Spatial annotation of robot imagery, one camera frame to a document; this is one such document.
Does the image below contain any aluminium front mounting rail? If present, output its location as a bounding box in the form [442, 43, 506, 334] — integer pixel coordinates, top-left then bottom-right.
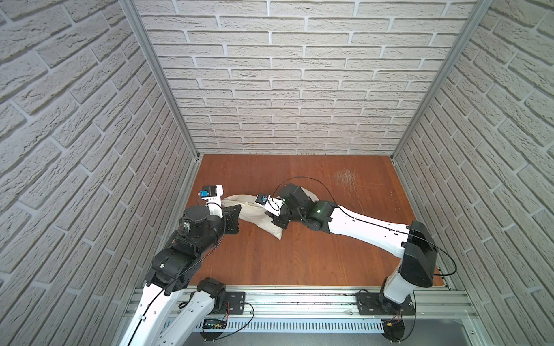
[124, 285, 479, 321]

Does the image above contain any cream cloth soil bag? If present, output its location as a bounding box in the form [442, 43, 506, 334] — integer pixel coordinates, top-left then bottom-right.
[222, 195, 284, 240]
[299, 187, 320, 204]

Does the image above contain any aluminium corner post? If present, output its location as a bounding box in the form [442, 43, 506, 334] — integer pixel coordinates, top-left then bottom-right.
[120, 0, 201, 161]
[390, 0, 493, 163]

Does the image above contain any right small electronics board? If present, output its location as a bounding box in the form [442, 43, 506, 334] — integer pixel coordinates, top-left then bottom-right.
[382, 320, 405, 343]

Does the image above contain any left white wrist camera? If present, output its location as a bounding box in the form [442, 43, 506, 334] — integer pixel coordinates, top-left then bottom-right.
[199, 185, 224, 218]

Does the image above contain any left aluminium corner post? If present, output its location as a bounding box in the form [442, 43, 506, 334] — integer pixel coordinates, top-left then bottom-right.
[120, 0, 201, 161]

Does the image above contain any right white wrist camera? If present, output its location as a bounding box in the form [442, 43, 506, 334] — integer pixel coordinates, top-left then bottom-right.
[255, 193, 284, 216]

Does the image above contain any left small electronics board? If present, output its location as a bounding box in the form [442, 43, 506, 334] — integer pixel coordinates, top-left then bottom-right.
[201, 319, 227, 342]

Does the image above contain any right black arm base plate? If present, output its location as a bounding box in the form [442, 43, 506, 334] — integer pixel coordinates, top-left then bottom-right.
[354, 291, 416, 317]

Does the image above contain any right aluminium corner post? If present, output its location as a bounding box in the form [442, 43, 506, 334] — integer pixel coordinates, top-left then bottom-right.
[390, 0, 493, 163]

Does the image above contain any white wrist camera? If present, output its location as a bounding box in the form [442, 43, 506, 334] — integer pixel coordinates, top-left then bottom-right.
[199, 185, 224, 218]
[255, 193, 284, 216]

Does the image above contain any small electronics board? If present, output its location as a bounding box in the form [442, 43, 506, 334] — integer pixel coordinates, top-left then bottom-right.
[382, 320, 405, 343]
[201, 319, 227, 342]

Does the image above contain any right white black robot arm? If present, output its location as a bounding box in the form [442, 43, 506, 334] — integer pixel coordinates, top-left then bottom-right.
[255, 184, 439, 313]

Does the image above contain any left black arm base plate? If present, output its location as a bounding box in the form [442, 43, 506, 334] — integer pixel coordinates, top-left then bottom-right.
[212, 291, 246, 315]

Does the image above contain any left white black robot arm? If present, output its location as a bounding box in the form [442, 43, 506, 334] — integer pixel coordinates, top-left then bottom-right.
[120, 203, 242, 345]

